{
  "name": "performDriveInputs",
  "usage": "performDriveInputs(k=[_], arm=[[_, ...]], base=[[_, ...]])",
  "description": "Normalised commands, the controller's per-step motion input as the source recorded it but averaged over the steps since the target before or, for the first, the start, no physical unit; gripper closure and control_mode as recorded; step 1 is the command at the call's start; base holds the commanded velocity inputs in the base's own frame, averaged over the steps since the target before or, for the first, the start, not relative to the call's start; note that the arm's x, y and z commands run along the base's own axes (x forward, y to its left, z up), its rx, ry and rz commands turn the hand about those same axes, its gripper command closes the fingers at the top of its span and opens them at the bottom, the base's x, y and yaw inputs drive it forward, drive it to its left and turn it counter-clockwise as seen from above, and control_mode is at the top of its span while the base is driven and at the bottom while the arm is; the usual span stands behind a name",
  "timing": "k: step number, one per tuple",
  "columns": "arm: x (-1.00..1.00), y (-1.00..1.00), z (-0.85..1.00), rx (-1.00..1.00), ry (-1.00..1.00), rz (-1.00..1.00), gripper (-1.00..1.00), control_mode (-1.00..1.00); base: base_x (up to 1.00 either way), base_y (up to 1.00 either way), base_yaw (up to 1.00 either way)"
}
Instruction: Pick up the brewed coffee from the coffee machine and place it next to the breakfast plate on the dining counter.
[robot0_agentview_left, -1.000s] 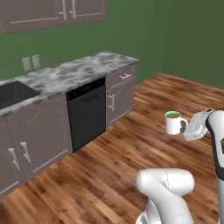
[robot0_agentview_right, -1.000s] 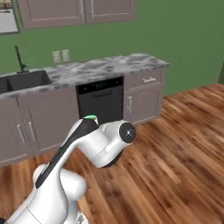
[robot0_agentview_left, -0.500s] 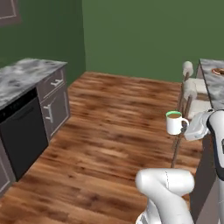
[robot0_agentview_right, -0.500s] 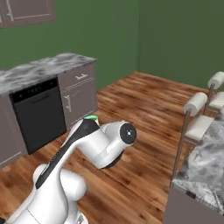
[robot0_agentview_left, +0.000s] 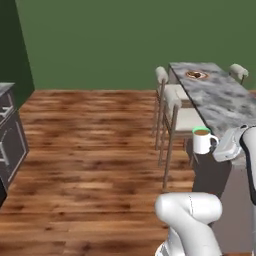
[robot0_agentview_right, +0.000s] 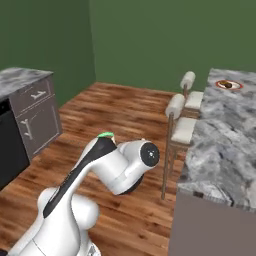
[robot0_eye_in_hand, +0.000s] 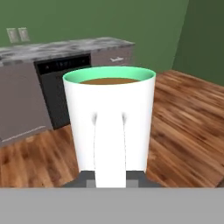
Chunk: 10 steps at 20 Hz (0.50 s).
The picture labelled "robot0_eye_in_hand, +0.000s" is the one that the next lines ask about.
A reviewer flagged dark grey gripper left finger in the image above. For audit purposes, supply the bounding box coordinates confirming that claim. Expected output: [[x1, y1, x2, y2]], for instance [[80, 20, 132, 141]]
[[62, 171, 97, 189]]

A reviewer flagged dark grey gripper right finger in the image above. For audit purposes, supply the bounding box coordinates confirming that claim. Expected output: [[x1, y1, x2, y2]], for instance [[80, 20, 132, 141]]
[[125, 170, 162, 189]]

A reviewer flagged white coffee mug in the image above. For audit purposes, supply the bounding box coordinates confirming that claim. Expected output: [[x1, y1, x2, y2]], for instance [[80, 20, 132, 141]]
[[62, 66, 157, 189]]

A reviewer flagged black dishwasher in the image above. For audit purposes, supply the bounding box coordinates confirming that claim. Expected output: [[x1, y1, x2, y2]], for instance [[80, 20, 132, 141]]
[[33, 52, 93, 130]]

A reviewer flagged grey cupboard door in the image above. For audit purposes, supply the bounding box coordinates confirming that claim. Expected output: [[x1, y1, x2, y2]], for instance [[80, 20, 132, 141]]
[[0, 61, 54, 144]]

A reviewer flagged grey drawer front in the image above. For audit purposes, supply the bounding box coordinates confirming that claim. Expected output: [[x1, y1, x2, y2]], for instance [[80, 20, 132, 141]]
[[90, 46, 135, 67]]

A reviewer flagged white wall socket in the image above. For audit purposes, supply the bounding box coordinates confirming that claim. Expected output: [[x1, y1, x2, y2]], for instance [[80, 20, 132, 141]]
[[6, 27, 20, 44], [17, 26, 31, 43]]

